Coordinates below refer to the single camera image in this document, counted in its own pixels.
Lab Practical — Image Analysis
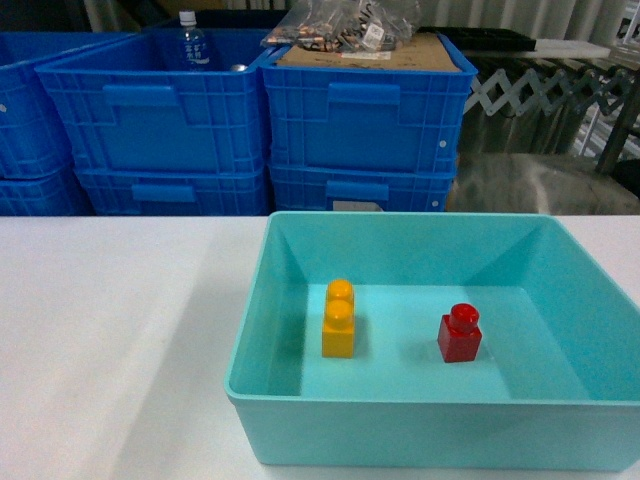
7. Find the blue crate upper middle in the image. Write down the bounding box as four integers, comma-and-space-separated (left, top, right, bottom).
36, 29, 269, 175

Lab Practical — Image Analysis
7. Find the blue crate lower left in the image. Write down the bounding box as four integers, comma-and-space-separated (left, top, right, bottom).
1, 167, 95, 216

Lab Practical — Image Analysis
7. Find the yellow two-stud toy block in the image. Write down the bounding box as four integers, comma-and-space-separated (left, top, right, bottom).
321, 279, 356, 359

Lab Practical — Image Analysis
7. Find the expandable roller conveyor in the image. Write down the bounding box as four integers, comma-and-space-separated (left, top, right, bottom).
458, 57, 636, 158

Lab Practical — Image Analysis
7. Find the red one-stud toy block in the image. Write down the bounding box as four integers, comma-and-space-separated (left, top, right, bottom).
437, 303, 482, 363

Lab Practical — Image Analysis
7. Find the brown cardboard sheet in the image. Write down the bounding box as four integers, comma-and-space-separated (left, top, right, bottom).
275, 33, 460, 72

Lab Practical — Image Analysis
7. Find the blue crate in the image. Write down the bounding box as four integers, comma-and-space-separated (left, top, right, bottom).
75, 169, 271, 216
1, 32, 128, 180
1, 167, 95, 216
269, 165, 455, 212
261, 34, 477, 175
36, 29, 269, 175

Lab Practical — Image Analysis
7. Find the blue crate lower middle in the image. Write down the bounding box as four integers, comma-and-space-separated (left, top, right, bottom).
75, 169, 271, 216

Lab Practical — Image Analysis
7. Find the blue crate upper left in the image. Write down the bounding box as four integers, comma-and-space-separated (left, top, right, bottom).
1, 32, 128, 180

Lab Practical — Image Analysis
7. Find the blue crate lower right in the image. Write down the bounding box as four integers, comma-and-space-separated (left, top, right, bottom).
269, 165, 455, 212

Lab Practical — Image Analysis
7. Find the white foam board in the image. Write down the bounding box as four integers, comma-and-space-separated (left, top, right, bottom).
524, 39, 611, 59

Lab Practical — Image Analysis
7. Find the clear plastic water bottle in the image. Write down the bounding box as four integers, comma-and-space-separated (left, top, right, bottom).
179, 10, 210, 71

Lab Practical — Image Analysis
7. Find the teal plastic bin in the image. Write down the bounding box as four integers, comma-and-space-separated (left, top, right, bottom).
225, 212, 639, 471

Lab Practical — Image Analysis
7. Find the clear bag of parts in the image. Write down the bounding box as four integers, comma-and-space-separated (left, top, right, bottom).
261, 1, 422, 53

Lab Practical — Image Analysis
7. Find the black tray on conveyor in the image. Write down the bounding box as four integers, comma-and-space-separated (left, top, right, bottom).
418, 26, 536, 52

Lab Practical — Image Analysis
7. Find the blue crate upper right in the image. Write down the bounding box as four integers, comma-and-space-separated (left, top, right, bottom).
261, 34, 477, 175

